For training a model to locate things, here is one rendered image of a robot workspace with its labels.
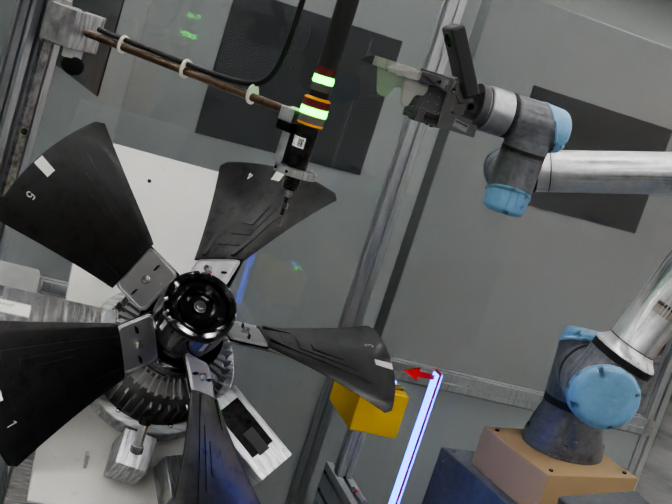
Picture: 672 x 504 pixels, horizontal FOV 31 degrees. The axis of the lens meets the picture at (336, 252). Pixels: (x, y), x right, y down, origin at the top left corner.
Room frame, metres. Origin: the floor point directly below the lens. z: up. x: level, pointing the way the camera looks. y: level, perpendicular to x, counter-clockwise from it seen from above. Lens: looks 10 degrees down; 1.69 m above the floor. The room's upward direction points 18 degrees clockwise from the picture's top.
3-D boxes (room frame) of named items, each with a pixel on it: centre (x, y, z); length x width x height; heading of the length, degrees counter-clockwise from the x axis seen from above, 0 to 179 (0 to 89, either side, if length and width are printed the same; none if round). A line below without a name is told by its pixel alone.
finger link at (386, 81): (1.97, 0.01, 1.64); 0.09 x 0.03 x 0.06; 72
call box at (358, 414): (2.27, -0.15, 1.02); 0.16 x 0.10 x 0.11; 18
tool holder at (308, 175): (1.88, 0.11, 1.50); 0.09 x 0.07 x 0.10; 53
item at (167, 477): (1.87, 0.13, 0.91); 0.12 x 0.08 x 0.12; 18
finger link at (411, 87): (1.86, -0.03, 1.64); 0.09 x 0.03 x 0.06; 144
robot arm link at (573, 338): (2.13, -0.50, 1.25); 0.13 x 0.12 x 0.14; 1
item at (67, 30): (2.25, 0.60, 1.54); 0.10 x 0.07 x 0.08; 53
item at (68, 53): (2.23, 0.57, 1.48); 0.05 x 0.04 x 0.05; 53
